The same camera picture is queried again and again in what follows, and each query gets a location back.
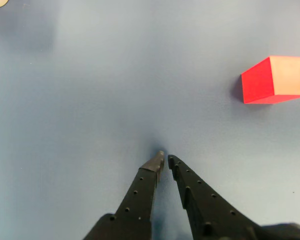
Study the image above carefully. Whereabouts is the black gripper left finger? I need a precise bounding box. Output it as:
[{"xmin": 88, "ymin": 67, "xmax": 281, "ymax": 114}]
[{"xmin": 83, "ymin": 150, "xmax": 166, "ymax": 240}]

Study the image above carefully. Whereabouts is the red cube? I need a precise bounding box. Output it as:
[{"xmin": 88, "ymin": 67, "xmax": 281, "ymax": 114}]
[{"xmin": 240, "ymin": 55, "xmax": 300, "ymax": 105}]

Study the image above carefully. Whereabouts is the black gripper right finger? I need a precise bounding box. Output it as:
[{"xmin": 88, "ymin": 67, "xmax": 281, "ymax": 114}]
[{"xmin": 167, "ymin": 154, "xmax": 266, "ymax": 240}]

